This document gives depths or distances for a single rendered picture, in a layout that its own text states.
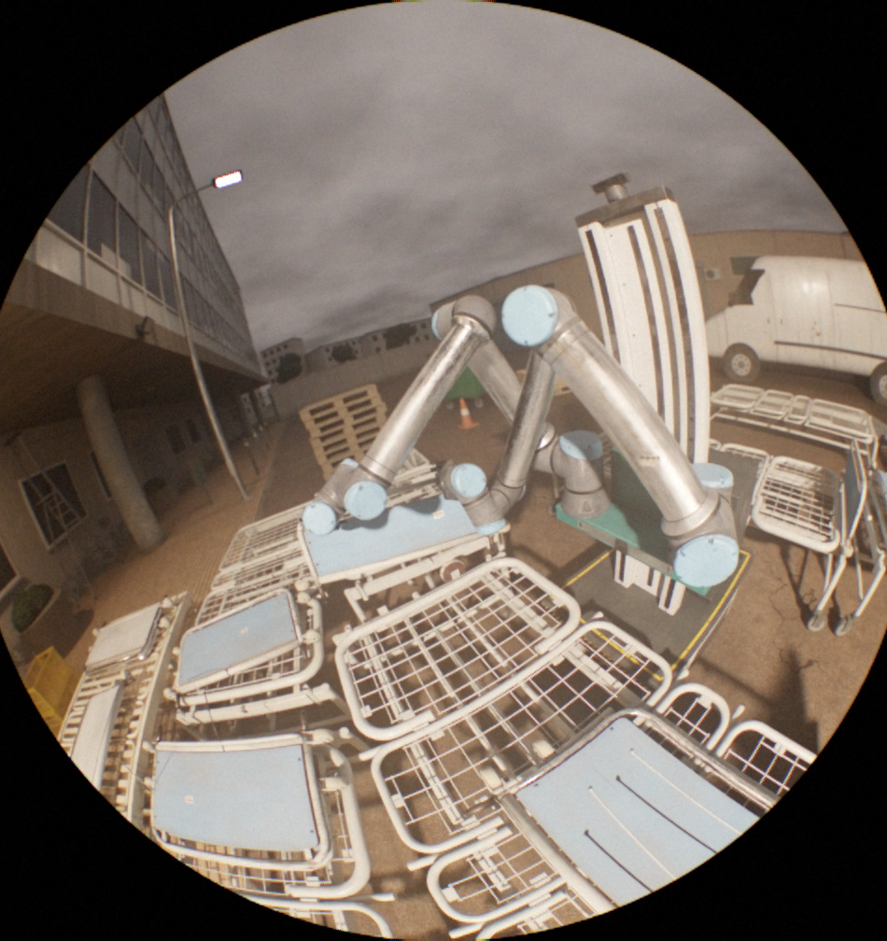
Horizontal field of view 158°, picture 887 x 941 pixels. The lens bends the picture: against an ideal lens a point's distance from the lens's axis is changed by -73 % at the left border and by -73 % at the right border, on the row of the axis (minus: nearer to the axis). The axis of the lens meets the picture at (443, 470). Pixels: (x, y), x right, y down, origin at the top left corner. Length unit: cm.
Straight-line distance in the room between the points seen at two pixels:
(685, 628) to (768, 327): 639
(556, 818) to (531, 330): 101
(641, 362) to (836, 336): 651
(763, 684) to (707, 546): 121
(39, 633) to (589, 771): 536
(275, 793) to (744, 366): 773
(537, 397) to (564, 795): 97
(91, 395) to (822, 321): 1245
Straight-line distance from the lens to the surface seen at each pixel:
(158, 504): 974
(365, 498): 69
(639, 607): 147
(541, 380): 81
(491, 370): 101
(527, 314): 62
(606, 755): 91
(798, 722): 182
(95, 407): 660
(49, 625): 530
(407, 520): 120
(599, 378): 61
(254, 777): 118
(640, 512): 120
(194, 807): 134
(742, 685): 176
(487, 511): 90
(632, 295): 109
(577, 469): 110
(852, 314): 749
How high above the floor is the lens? 143
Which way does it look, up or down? 21 degrees down
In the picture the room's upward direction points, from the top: 16 degrees counter-clockwise
